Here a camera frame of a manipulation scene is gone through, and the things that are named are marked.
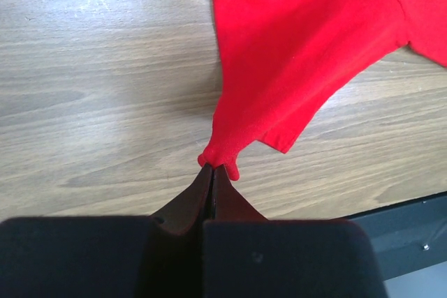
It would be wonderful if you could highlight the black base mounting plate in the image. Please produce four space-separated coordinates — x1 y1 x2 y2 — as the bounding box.
346 191 447 280

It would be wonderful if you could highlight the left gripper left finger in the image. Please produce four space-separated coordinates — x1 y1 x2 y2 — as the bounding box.
1 166 212 297

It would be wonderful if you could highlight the red t shirt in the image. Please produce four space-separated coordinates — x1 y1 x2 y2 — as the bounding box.
198 0 446 180

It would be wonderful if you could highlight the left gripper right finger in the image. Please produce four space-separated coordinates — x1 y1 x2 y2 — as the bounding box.
203 167 386 297

